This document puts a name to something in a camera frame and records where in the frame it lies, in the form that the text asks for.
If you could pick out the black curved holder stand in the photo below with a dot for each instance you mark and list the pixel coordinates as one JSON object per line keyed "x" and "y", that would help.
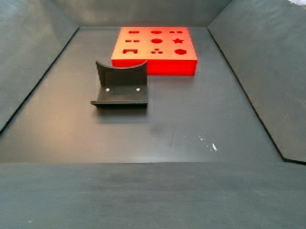
{"x": 123, "y": 85}

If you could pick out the red shape-sorter block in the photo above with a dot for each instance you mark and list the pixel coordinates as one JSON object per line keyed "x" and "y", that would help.
{"x": 164, "y": 47}

